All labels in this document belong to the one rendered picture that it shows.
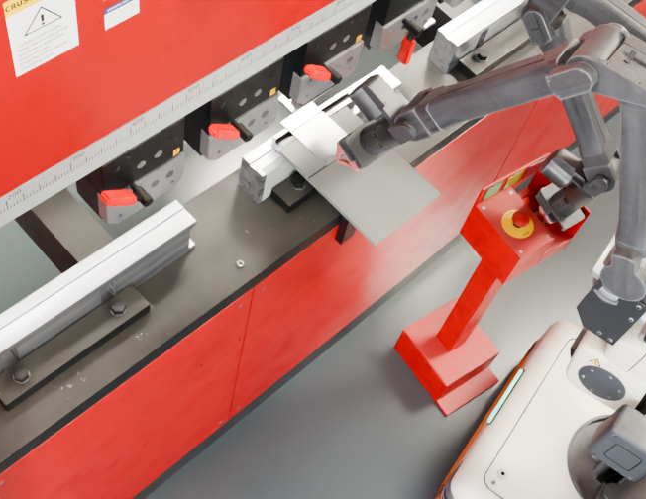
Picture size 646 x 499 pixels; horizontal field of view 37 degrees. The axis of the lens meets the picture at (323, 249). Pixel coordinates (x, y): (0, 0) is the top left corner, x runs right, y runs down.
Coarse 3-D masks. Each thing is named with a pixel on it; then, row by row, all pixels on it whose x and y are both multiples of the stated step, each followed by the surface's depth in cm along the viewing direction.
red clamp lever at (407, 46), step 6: (408, 24) 171; (414, 24) 170; (408, 30) 171; (414, 30) 170; (420, 30) 170; (408, 36) 173; (414, 36) 171; (402, 42) 174; (408, 42) 173; (414, 42) 173; (402, 48) 175; (408, 48) 174; (402, 54) 176; (408, 54) 175; (402, 60) 177; (408, 60) 177
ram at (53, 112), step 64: (0, 0) 97; (192, 0) 121; (256, 0) 132; (320, 0) 145; (0, 64) 104; (64, 64) 112; (128, 64) 121; (192, 64) 132; (256, 64) 145; (0, 128) 112; (64, 128) 121; (0, 192) 121
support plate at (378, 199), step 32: (352, 128) 186; (288, 160) 180; (320, 160) 181; (384, 160) 183; (320, 192) 178; (352, 192) 178; (384, 192) 179; (416, 192) 181; (352, 224) 176; (384, 224) 176
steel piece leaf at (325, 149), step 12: (312, 120) 185; (324, 120) 186; (300, 132) 183; (312, 132) 184; (324, 132) 184; (336, 132) 185; (312, 144) 182; (324, 144) 183; (336, 144) 183; (324, 156) 181
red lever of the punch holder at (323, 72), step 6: (306, 66) 153; (312, 66) 153; (318, 66) 155; (324, 66) 161; (330, 66) 160; (306, 72) 153; (312, 72) 153; (318, 72) 154; (324, 72) 156; (330, 72) 159; (336, 72) 160; (312, 78) 154; (318, 78) 155; (324, 78) 156; (330, 78) 159; (336, 78) 159
